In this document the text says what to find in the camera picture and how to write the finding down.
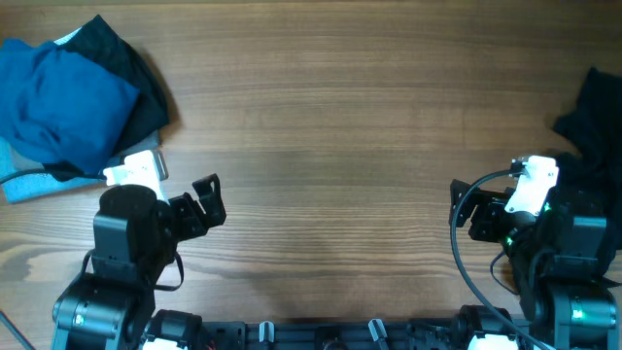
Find black garment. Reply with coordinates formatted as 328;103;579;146
536;68;621;288

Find blue polo shirt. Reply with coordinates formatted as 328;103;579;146
0;38;141;175

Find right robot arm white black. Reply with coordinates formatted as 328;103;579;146
450;180;621;349

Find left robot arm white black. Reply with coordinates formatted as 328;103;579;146
52;174;226;349

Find folded grey garment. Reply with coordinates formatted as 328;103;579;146
1;131;160;171

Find folded light blue jeans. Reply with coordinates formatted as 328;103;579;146
1;139;101;203

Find folded black pants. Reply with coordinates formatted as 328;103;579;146
59;16;169;172

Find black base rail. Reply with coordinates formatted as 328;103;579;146
145;318;536;350

